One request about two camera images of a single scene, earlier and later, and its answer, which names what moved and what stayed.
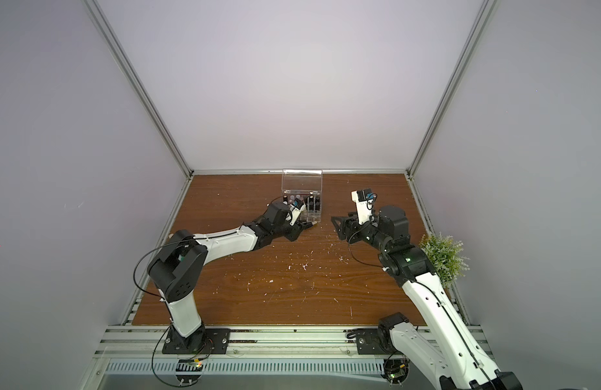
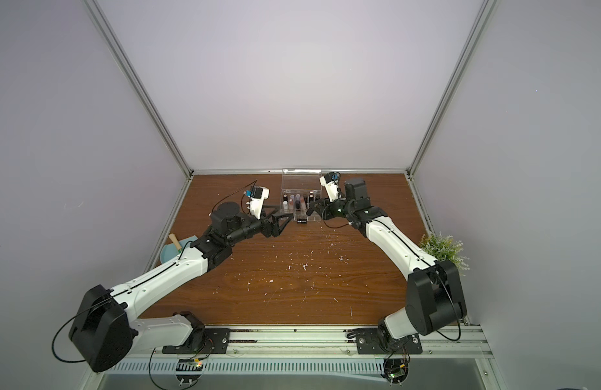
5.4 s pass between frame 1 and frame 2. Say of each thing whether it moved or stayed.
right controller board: stayed
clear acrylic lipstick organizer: stayed
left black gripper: moved
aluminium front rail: stayed
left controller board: stayed
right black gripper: moved
